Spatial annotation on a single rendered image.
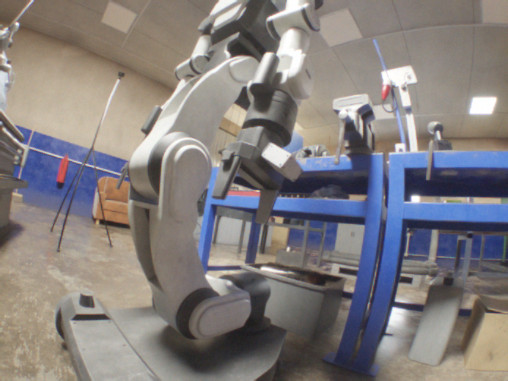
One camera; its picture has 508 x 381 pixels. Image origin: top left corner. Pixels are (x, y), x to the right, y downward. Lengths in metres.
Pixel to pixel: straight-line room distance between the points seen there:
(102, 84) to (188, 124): 4.83
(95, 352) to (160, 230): 0.32
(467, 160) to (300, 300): 0.93
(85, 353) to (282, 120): 0.59
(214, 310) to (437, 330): 0.89
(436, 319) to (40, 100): 5.74
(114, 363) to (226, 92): 0.65
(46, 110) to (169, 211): 4.77
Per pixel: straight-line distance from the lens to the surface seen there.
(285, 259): 3.23
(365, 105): 0.92
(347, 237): 5.98
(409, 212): 0.83
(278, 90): 0.40
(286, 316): 1.16
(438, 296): 1.04
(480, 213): 0.86
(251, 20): 0.73
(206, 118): 0.51
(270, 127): 0.35
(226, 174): 0.28
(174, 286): 0.49
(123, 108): 5.14
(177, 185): 0.38
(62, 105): 5.05
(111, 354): 0.53
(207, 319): 0.51
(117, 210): 4.06
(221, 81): 0.53
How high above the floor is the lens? 0.53
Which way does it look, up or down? 9 degrees up
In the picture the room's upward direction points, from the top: 9 degrees clockwise
